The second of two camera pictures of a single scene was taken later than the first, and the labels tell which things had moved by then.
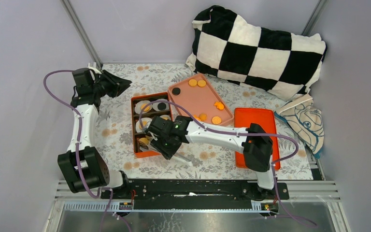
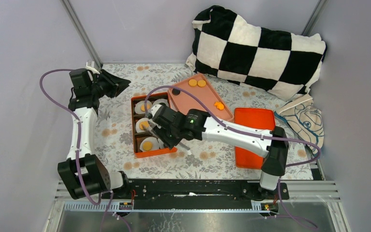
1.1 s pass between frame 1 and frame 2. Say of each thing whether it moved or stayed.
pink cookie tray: stayed
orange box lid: stayed
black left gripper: stayed
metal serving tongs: moved
